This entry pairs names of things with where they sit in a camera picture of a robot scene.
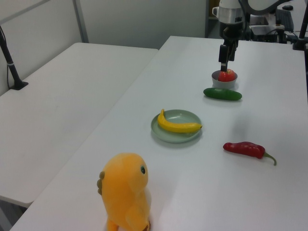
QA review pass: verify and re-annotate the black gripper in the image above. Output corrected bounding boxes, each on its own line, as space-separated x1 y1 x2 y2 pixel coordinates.
218 22 243 72

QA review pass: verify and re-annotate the red chili pepper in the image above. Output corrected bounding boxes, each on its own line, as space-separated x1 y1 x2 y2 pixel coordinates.
222 141 277 166

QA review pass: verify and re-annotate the green plastic plate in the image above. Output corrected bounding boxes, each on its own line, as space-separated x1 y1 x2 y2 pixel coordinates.
151 109 203 144

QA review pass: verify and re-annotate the red apple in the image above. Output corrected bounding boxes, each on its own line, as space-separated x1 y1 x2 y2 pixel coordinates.
218 68 236 82

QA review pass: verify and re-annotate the grey metal bowl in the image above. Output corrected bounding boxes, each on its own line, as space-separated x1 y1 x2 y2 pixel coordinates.
211 70 238 89

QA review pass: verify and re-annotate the green cucumber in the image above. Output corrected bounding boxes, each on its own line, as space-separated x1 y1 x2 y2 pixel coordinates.
203 87 243 101

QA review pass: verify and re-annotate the black electronics box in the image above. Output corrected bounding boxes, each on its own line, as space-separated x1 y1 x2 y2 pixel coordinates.
249 14 285 43

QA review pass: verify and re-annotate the black keyboard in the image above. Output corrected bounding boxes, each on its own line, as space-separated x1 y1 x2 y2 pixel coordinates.
276 9 294 31

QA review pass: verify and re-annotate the yellow banana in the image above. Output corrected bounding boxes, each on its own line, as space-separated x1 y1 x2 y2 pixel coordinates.
157 108 203 133

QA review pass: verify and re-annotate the orange plush duck toy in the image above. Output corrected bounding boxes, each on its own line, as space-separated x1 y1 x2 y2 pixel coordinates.
96 152 153 231

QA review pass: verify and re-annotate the white side table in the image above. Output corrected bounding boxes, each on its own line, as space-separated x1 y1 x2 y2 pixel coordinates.
0 42 159 209

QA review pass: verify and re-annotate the black camera stand pole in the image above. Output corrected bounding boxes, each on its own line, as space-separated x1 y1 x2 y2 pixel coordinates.
292 16 308 51
0 25 29 91

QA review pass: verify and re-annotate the grey metal partition post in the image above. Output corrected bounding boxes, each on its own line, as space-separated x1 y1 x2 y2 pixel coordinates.
72 0 89 44

